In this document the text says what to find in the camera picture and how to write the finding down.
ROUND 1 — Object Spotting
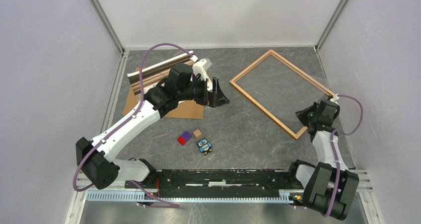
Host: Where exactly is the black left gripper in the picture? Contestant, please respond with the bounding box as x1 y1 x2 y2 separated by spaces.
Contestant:
178 75 229 108

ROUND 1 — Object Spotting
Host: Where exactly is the wooden picture frame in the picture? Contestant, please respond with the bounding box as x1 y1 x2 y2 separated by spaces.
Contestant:
229 49 335 140

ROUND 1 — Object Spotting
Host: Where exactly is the printed photo sheet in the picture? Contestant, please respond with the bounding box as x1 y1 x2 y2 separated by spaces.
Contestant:
127 51 198 102

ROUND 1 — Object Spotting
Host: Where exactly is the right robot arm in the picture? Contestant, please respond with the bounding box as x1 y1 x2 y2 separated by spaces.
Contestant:
286 99 359 221

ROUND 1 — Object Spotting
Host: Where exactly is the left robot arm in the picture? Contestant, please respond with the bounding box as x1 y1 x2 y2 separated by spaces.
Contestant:
73 61 230 191

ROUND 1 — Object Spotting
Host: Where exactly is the brown cardboard backing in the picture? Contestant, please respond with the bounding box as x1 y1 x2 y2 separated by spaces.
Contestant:
123 68 204 119

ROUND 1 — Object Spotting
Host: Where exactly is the small tan wooden cube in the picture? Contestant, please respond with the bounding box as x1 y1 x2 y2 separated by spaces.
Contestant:
193 129 203 139

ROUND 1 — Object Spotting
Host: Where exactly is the red and purple block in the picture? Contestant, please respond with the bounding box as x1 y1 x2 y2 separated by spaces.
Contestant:
177 131 192 146

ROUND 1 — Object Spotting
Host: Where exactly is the blue owl figure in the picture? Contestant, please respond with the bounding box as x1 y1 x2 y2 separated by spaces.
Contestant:
197 138 212 155

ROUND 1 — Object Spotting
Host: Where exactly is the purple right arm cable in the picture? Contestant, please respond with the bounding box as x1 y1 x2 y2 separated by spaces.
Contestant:
324 94 364 218

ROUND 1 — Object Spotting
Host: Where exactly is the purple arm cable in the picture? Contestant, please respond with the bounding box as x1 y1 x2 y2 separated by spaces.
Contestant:
324 94 364 218
72 43 195 209

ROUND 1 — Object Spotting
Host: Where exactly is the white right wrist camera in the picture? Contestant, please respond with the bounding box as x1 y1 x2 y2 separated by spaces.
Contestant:
330 94 340 102

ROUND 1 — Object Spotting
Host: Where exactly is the white toothed cable tray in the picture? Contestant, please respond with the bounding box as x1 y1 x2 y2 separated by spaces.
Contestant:
86 191 293 204

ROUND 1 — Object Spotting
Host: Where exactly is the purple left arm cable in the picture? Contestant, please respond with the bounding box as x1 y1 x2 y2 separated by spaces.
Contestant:
72 43 195 209

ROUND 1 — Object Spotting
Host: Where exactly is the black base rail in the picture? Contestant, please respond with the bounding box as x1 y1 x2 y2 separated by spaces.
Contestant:
140 169 304 199

